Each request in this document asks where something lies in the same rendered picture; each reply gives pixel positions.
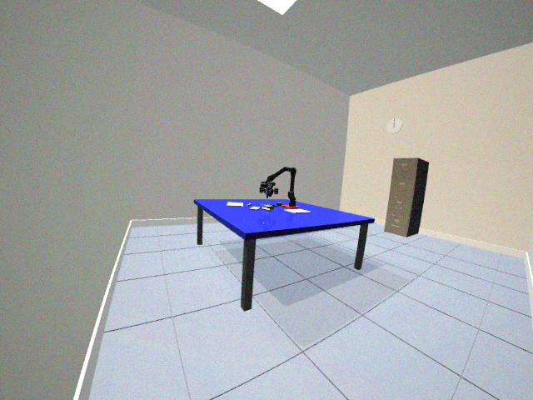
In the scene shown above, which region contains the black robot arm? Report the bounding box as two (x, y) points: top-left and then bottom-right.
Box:
(261, 167), (296, 207)

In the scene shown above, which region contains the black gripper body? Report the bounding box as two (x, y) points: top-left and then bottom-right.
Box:
(260, 184), (278, 194)

